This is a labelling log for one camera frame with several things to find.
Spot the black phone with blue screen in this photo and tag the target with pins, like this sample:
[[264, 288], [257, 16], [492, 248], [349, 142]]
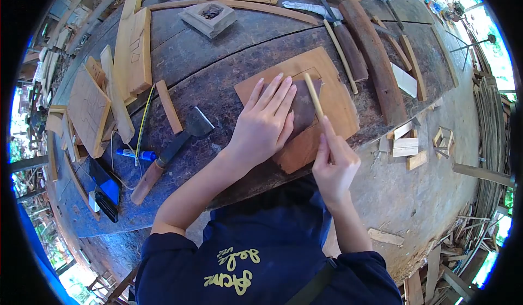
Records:
[[107, 180]]

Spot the long pale wooden plank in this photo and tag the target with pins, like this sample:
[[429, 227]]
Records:
[[116, 96]]

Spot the short wooden strip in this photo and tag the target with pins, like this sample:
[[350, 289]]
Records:
[[168, 107]]

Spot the square carved wooden block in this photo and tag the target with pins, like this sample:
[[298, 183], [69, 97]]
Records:
[[206, 23]]

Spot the dark brown sandpaper sheet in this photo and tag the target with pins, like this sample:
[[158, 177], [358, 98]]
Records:
[[305, 100]]

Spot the white work glove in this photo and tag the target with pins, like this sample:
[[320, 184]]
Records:
[[304, 7]]

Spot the person's right thumb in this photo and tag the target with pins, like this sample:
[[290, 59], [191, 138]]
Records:
[[322, 147]]

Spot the person's left middle finger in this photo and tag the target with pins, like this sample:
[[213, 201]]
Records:
[[282, 90]]

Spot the small wooden block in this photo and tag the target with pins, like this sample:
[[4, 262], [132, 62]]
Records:
[[96, 71]]

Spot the long light wooden plank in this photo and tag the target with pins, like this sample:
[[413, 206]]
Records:
[[124, 39]]

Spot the person's left hand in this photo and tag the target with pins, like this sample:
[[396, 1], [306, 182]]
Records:
[[261, 125]]

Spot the person's body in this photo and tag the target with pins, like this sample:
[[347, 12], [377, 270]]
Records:
[[253, 243]]

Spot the heap of wooden scraps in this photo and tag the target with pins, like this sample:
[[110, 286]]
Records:
[[445, 264]]

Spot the person's left thumb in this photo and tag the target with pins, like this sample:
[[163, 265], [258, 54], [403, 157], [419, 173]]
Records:
[[290, 125]]

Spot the white wooden piece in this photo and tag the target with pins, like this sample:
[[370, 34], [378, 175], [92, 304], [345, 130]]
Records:
[[404, 80]]

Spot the brown wooden slat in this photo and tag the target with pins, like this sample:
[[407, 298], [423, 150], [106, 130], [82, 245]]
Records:
[[414, 70]]

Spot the yellow measuring tape strip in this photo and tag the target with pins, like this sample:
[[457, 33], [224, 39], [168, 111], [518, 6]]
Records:
[[144, 121]]

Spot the white charger plug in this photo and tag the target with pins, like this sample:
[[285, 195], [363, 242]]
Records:
[[93, 202]]

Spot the small open wooden frame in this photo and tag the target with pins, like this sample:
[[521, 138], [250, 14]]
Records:
[[443, 143]]

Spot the black power bank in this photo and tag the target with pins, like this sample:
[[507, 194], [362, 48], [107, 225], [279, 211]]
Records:
[[107, 207]]

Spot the flat wooden scrap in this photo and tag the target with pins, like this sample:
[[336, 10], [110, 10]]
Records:
[[386, 237]]

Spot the stack of thin wooden laths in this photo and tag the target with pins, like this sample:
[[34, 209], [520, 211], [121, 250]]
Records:
[[492, 141]]

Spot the thin light wooden stick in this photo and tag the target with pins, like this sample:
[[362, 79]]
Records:
[[313, 96]]

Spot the thin edge wooden slat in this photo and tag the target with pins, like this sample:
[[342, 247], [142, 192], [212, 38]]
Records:
[[446, 58]]

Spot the square wooden plank with lines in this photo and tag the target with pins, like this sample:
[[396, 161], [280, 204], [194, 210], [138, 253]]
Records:
[[88, 109]]

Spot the person's left index finger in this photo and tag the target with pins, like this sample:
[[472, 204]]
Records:
[[290, 98]]

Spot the blue marker pen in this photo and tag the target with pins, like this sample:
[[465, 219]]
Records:
[[141, 155]]

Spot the reddish wooden board with recess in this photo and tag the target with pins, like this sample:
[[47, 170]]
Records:
[[335, 100]]

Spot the long thin pale stick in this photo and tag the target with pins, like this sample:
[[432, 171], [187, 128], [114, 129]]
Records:
[[341, 56]]

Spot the narrow wooden slat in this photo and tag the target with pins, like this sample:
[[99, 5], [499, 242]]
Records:
[[394, 43]]

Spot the wooden plank with pencil marks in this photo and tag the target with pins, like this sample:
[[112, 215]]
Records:
[[141, 51]]

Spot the person's left little finger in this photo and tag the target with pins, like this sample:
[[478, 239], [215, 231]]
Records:
[[253, 92]]

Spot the pile of wooden offcuts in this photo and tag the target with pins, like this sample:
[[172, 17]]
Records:
[[406, 147]]

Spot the long curved wooden strip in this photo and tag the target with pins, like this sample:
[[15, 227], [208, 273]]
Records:
[[261, 7]]

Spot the person's right index finger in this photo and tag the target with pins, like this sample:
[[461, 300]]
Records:
[[331, 133]]

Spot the person's left ring finger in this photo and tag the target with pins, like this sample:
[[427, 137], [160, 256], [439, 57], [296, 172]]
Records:
[[271, 87]]

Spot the metal stand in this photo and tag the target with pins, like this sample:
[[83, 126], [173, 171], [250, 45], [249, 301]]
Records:
[[474, 45]]

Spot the person's right hand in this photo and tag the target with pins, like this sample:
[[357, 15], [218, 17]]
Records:
[[337, 170]]

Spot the dark long wooden plank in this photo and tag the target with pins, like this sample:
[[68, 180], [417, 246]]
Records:
[[378, 64]]

